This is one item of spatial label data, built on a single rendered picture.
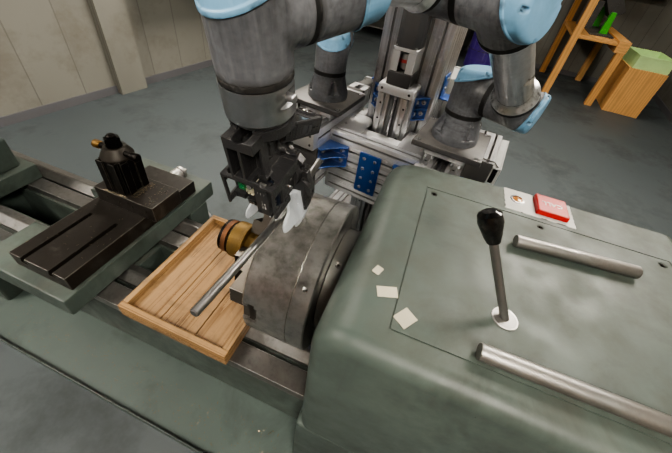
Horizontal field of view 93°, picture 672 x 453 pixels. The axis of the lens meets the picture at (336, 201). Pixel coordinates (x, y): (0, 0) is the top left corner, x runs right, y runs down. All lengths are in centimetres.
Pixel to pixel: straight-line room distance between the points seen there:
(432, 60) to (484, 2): 61
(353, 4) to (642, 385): 56
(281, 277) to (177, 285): 45
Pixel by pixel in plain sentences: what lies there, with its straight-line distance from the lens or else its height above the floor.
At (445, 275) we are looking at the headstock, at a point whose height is 126.
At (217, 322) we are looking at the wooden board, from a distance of 88.
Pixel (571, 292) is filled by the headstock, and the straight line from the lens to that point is 64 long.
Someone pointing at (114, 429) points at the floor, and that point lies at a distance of 184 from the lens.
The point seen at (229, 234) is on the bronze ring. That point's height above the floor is 111.
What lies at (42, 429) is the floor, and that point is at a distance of 196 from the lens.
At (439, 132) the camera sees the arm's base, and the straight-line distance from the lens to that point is 111.
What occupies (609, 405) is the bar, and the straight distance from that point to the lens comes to 53.
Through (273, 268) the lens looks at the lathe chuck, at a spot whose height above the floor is 119.
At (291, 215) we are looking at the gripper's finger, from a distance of 45.
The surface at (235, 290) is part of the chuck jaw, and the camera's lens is 65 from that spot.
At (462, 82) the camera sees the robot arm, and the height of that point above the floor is 135.
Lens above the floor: 164
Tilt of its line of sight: 40 degrees down
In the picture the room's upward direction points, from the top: 9 degrees clockwise
